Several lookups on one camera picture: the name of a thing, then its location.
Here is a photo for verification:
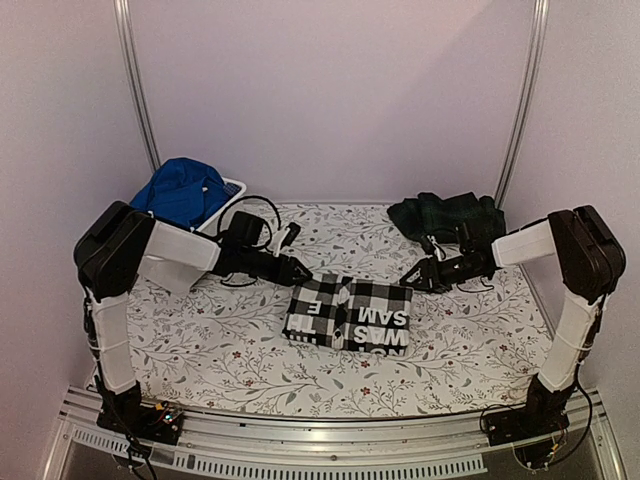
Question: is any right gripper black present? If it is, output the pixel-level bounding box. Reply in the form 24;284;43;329
400;254;482;294

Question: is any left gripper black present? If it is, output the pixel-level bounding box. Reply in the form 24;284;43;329
241;246;313;286

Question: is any black white checkered shirt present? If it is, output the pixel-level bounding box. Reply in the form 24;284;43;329
282;274;413;357

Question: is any green plaid pleated skirt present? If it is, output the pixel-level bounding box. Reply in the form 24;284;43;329
387;192;506;244

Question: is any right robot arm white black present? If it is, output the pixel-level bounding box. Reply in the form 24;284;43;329
400;205;626;436

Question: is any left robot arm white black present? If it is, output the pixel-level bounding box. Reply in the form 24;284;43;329
73;201;312;397

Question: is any floral patterned table mat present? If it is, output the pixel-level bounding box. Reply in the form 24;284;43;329
94;201;569;419

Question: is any blue garment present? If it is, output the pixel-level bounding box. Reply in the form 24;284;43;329
129;157;240;229

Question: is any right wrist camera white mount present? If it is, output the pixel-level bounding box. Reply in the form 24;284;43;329
420;235;446;262

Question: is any black camera cable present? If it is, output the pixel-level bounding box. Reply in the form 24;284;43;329
214;193;281;241

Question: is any front aluminium rail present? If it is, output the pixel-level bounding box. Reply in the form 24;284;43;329
43;387;630;479

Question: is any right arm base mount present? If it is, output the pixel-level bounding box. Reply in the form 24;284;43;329
479;401;569;470

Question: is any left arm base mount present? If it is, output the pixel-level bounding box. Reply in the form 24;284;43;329
97;394;184;446

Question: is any right aluminium frame post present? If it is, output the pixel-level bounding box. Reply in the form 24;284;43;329
494;0;550;208

